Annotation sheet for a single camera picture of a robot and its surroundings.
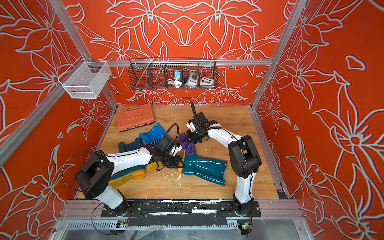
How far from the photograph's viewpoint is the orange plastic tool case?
1046 millimetres

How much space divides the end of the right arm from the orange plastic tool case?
14.1 inches

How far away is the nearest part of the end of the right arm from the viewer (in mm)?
694
